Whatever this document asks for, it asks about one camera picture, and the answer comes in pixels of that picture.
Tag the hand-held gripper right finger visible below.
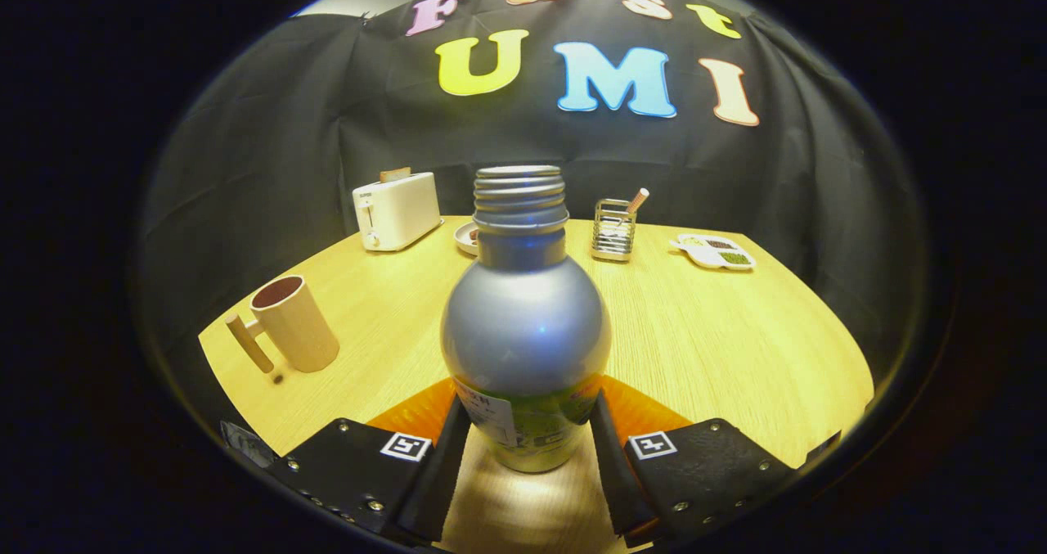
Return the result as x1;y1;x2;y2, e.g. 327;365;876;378
589;376;797;548

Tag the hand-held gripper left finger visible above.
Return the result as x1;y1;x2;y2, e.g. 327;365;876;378
266;378;473;544

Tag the grey juice bottle green label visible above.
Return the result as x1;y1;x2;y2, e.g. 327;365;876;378
440;165;613;474

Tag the beige cup wooden handle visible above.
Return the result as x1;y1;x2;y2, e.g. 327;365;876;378
225;275;340;375

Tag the round wooden table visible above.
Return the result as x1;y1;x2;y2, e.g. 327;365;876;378
198;216;875;554

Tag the white divided dish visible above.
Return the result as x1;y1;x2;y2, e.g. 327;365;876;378
669;233;756;272

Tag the white toaster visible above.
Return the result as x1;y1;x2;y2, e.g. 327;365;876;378
352;172;444;252

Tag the wire mesh holder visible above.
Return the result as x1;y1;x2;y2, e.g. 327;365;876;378
591;199;637;262

